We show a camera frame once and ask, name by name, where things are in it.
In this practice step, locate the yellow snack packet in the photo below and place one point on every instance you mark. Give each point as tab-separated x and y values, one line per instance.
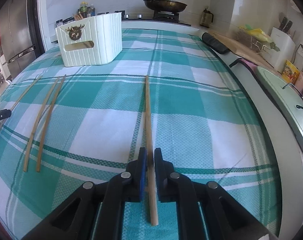
290	73

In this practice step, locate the dark wok with lid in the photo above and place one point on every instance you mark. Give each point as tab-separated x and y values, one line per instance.
165	5

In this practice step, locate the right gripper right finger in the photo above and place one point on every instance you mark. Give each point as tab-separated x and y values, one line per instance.
204	211

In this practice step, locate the teal white plaid tablecloth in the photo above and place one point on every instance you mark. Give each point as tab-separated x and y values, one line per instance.
79	124

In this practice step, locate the cream ribbed utensil holder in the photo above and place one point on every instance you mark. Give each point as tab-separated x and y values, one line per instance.
95	40

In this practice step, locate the wooden cutting board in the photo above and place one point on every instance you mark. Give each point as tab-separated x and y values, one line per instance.
241	50

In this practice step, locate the grey refrigerator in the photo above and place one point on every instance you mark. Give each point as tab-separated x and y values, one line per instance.
20	36

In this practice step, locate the black gas stove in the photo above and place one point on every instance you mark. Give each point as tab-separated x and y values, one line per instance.
158	16

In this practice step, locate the white knife block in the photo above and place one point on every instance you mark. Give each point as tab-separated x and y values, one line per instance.
284	46

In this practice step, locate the wire basket with vegetables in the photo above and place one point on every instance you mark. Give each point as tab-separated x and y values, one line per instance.
256	39

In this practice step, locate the white spice jar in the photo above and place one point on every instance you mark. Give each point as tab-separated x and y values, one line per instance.
59	23

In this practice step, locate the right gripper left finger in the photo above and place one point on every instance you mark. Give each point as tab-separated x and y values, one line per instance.
95	211

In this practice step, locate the sauce bottles cluster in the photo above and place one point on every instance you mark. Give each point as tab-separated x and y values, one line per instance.
86	10

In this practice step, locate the dark glass french press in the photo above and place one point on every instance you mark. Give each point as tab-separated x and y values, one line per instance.
206	18

